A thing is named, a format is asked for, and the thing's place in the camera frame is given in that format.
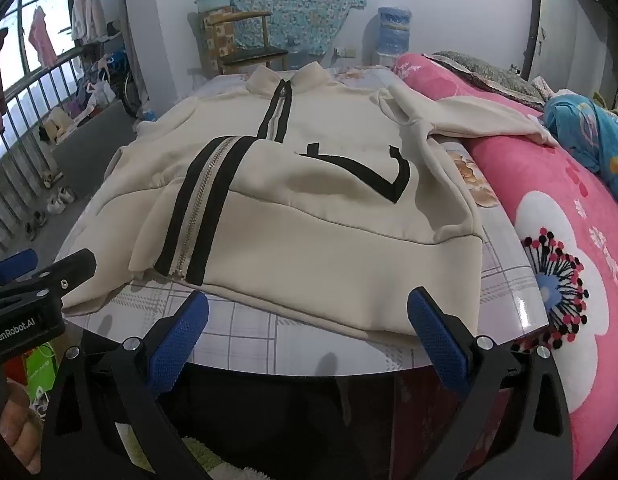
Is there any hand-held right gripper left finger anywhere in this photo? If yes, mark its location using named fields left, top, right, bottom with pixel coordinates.
left=41, top=290, right=210, bottom=480

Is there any pair of white shoes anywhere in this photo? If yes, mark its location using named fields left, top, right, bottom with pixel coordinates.
left=44, top=187, right=77, bottom=216

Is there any teal floral hanging cloth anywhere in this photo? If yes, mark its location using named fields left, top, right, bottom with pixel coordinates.
left=198, top=0, right=368, bottom=56

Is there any pink floral blanket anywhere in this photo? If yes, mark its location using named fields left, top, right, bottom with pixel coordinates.
left=391, top=52, right=618, bottom=478

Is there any pile of clothes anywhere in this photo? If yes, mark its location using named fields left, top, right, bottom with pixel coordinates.
left=74, top=45, right=140, bottom=116

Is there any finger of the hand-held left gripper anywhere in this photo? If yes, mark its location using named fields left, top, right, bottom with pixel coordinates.
left=0, top=251, right=38, bottom=286
left=0, top=249, right=97, bottom=306

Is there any grey door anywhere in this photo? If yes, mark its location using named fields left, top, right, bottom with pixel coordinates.
left=534, top=0, right=618, bottom=96

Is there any pink hanging garment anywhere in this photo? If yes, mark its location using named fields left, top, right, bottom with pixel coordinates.
left=29, top=6, right=58, bottom=68

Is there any metal railing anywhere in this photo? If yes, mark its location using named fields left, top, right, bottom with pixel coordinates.
left=0, top=52, right=90, bottom=261

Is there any person's left hand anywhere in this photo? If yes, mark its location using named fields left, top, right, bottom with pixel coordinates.
left=0, top=379, right=46, bottom=461

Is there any wooden chair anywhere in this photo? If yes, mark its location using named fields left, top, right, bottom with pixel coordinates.
left=204, top=10, right=284, bottom=76

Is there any white knitted cloth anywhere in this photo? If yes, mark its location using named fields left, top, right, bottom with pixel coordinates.
left=531, top=77, right=560, bottom=106

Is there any grey-green patterned pillow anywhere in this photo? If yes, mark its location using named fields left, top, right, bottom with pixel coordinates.
left=431, top=51, right=557, bottom=111

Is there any floral plaid tablecloth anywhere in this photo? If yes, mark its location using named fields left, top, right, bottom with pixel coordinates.
left=54, top=67, right=550, bottom=378

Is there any white hanging garment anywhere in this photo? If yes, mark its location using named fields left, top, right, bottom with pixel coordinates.
left=71, top=0, right=106, bottom=46

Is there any blue printed blanket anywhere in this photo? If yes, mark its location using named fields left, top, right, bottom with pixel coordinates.
left=541, top=94, right=618, bottom=196

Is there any cream zip jacket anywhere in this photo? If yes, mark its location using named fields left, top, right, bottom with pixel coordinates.
left=63, top=62, right=560, bottom=348

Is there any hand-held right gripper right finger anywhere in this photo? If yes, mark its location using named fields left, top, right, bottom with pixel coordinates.
left=406, top=286, right=574, bottom=480

